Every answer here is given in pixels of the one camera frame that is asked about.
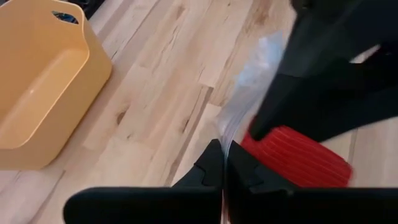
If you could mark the clear plastic zip bag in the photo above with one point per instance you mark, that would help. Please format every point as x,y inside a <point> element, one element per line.
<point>255,81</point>

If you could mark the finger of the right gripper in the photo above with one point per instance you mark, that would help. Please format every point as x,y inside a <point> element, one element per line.
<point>335,28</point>
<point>326,102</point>

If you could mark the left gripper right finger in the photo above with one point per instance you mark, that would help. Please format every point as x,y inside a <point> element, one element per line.
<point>311,207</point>

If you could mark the yellow plastic bin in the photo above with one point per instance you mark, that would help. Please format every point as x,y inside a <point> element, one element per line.
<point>40,93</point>

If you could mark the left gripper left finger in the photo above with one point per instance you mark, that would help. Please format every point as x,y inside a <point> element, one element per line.
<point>140,207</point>

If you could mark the red elastic bandage strip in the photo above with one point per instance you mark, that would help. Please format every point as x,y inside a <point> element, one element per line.
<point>295,158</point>

